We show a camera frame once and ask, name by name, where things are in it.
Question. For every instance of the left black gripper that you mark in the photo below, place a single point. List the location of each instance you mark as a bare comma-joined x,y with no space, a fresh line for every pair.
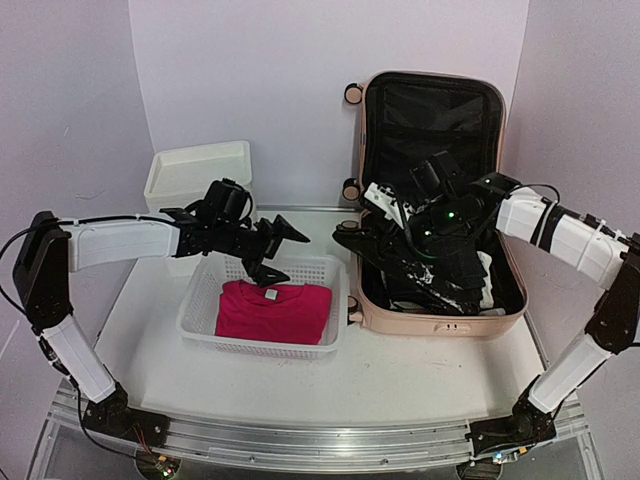
282,229

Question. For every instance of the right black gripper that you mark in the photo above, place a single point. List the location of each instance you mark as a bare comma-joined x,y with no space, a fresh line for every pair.
398,241

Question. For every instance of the black white patterned garment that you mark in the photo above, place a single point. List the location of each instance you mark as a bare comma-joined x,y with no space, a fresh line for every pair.
401,281

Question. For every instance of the black jeans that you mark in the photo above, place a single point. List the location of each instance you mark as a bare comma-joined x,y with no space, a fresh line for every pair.
459,272

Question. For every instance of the magenta t-shirt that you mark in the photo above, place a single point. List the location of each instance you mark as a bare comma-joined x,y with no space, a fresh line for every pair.
292,314

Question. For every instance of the white perforated plastic basket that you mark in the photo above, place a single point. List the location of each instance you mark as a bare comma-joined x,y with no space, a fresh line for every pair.
197,314

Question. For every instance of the pink hard-shell suitcase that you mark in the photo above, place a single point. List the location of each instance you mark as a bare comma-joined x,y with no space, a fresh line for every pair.
436,141

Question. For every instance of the white plastic drawer unit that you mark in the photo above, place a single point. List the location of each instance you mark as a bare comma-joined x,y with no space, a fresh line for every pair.
182,176

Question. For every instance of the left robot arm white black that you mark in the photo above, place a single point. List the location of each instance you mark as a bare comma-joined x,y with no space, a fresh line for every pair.
63,264

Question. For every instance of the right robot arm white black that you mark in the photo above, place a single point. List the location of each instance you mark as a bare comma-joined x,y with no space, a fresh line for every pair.
444,222

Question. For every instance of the white blue print t-shirt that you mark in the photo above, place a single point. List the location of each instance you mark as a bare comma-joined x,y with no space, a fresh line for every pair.
487,301

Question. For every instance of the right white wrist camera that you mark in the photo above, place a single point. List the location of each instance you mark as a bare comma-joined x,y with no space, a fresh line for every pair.
384,199

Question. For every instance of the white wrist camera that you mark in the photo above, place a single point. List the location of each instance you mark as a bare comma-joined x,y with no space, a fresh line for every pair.
384,199
226,200

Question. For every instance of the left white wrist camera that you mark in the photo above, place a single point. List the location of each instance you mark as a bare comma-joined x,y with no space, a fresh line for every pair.
226,200

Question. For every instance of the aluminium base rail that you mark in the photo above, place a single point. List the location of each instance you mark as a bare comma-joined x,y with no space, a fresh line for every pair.
68,448

